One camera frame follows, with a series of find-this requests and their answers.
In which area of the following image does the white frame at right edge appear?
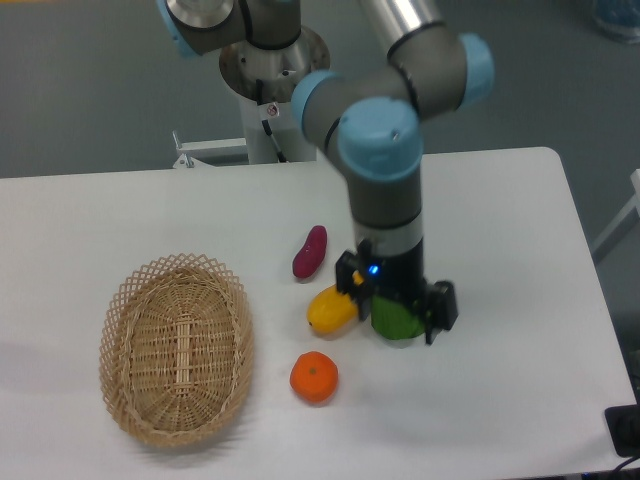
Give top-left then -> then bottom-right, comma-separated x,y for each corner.
591,169 -> 639,264

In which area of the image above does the orange toy fruit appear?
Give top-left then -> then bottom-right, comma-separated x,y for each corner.
290,351 -> 339,404

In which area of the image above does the blue object top right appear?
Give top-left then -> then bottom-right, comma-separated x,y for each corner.
591,0 -> 639,44

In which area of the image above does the black device at table edge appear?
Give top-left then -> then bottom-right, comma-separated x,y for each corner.
604,404 -> 639,457

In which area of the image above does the woven wicker basket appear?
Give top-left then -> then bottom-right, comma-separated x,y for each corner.
99,253 -> 254,448

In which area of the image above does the purple toy sweet potato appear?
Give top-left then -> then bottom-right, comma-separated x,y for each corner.
292,225 -> 328,280

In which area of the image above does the yellow toy mango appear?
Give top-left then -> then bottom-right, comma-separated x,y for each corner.
306,284 -> 358,335

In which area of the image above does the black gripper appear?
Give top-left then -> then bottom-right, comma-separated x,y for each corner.
335,239 -> 459,345

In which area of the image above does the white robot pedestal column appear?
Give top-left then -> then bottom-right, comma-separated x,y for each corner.
219,27 -> 330,164

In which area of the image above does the black cable on pedestal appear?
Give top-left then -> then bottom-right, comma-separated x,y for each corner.
255,78 -> 289,164

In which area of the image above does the green toy leafy vegetable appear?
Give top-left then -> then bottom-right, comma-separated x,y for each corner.
371,295 -> 425,341

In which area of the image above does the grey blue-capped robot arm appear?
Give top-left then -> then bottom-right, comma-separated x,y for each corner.
157,1 -> 495,343

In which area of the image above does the white metal base frame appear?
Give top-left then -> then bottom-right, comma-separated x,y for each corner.
172,130 -> 249,169

